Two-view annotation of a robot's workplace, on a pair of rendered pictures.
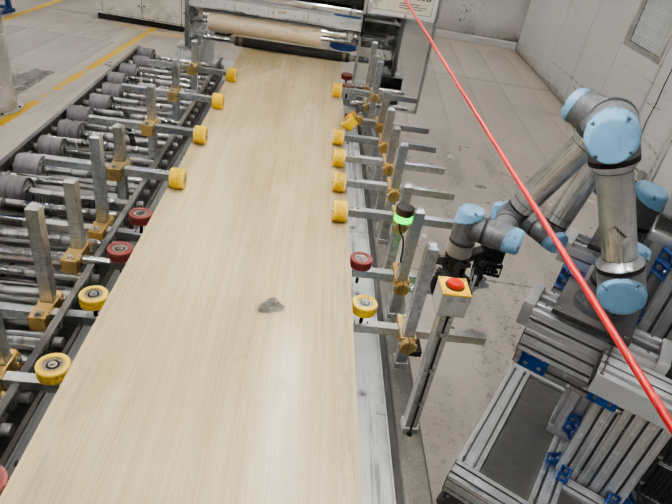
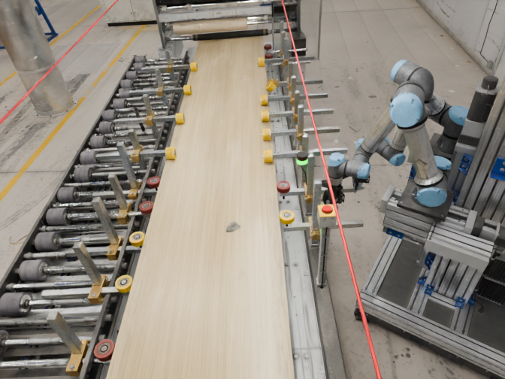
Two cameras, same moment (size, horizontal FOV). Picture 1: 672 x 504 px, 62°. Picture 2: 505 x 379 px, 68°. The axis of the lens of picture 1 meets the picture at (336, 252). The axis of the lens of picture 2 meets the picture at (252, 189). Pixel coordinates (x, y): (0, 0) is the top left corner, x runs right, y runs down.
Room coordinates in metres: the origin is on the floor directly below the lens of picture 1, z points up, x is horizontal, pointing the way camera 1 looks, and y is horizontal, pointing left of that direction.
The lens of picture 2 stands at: (-0.05, -0.16, 2.34)
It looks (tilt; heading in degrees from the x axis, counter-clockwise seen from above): 41 degrees down; 9
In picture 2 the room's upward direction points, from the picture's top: 5 degrees counter-clockwise
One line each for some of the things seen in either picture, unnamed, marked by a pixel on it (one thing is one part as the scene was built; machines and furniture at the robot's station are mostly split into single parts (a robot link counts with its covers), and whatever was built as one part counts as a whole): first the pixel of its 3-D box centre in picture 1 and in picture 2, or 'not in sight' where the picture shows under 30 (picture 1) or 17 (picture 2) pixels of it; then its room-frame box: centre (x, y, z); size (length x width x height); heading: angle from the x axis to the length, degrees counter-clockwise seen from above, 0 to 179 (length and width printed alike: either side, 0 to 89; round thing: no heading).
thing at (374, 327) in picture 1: (419, 332); (322, 225); (1.41, -0.31, 0.81); 0.44 x 0.03 x 0.04; 96
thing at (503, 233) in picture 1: (502, 234); (358, 167); (1.39, -0.45, 1.23); 0.11 x 0.11 x 0.08; 71
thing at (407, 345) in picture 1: (405, 334); (314, 228); (1.39, -0.27, 0.81); 0.14 x 0.06 x 0.05; 6
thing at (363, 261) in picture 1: (359, 269); (283, 191); (1.64, -0.09, 0.85); 0.08 x 0.08 x 0.11
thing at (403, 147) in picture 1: (392, 196); (300, 137); (2.11, -0.19, 0.93); 0.04 x 0.04 x 0.48; 6
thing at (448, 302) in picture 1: (450, 297); (326, 216); (1.11, -0.29, 1.18); 0.07 x 0.07 x 0.08; 6
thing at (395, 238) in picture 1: (395, 238); (304, 166); (1.86, -0.22, 0.87); 0.04 x 0.04 x 0.48; 6
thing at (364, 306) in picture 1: (362, 315); (286, 221); (1.39, -0.12, 0.85); 0.08 x 0.08 x 0.11
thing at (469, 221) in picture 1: (468, 225); (336, 165); (1.41, -0.36, 1.23); 0.09 x 0.08 x 0.11; 71
